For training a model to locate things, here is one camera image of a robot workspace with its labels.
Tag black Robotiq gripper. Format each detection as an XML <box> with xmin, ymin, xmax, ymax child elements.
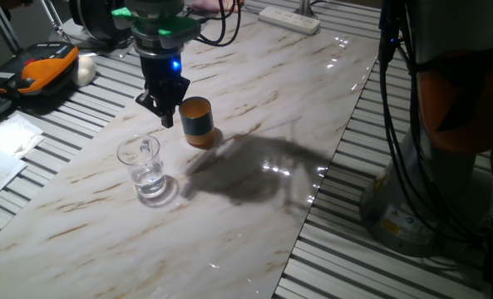
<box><xmin>136</xmin><ymin>53</ymin><xmax>191</xmax><ymax>129</ymax></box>

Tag clear glass mug with water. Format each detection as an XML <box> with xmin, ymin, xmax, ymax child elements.
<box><xmin>116</xmin><ymin>134</ymin><xmax>168</xmax><ymax>199</ymax></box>

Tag orange cup with blue band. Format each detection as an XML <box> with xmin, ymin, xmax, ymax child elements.
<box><xmin>178</xmin><ymin>96</ymin><xmax>216</xmax><ymax>150</ymax></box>

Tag white rounded object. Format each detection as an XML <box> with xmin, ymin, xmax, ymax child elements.
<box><xmin>71</xmin><ymin>55</ymin><xmax>98</xmax><ymax>87</ymax></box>

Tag black round drum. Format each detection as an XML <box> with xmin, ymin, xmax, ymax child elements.
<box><xmin>68</xmin><ymin>0</ymin><xmax>137</xmax><ymax>42</ymax></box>

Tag pink cloth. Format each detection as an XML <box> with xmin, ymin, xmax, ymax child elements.
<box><xmin>191</xmin><ymin>0</ymin><xmax>241</xmax><ymax>12</ymax></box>

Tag orange black teach pendant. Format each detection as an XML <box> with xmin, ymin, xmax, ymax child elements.
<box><xmin>0</xmin><ymin>41</ymin><xmax>80</xmax><ymax>99</ymax></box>

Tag white marble pattern board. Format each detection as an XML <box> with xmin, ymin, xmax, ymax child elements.
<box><xmin>0</xmin><ymin>11</ymin><xmax>381</xmax><ymax>299</ymax></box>

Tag white paper tissue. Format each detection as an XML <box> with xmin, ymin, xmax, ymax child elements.
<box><xmin>0</xmin><ymin>113</ymin><xmax>47</xmax><ymax>159</ymax></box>

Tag white power strip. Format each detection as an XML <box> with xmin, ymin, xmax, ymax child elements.
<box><xmin>257</xmin><ymin>6</ymin><xmax>322</xmax><ymax>37</ymax></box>

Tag green camera mount plate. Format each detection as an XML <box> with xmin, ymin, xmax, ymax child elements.
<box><xmin>111</xmin><ymin>6</ymin><xmax>202</xmax><ymax>39</ymax></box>

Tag slim aluminium post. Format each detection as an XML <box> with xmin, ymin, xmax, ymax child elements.
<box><xmin>294</xmin><ymin>0</ymin><xmax>317</xmax><ymax>18</ymax></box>

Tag dark aluminium frame strut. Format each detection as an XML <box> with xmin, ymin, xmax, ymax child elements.
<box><xmin>0</xmin><ymin>0</ymin><xmax>22</xmax><ymax>55</ymax></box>

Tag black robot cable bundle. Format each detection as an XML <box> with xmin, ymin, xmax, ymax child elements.
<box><xmin>183</xmin><ymin>0</ymin><xmax>493</xmax><ymax>250</ymax></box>

